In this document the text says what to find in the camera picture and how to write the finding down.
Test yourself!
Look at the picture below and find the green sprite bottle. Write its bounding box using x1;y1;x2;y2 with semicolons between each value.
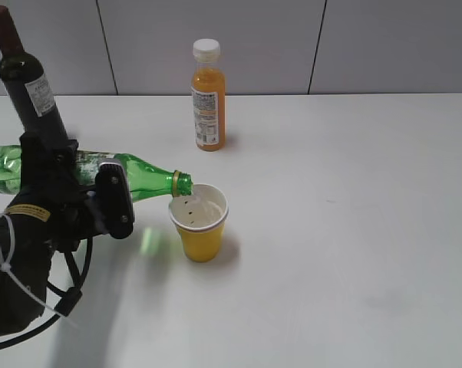
0;145;193;202

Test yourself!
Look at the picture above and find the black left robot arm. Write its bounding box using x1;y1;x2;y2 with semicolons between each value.
0;133;130;350

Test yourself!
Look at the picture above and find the white zip tie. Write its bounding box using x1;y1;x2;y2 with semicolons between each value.
0;213;77;336

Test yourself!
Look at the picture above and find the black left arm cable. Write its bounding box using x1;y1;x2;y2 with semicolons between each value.
0;202;94;353

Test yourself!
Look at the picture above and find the yellow paper cup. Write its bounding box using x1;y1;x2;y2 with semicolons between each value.
169;184;229;262

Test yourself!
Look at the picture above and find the orange juice bottle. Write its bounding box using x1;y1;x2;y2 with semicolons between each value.
191;38;226;152

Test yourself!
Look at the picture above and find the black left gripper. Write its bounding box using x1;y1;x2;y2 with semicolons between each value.
10;132;108;251

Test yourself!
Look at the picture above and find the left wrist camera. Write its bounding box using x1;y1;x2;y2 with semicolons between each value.
95;159;135;239

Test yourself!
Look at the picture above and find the dark wine bottle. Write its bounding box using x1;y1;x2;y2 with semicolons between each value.
0;5;68;148

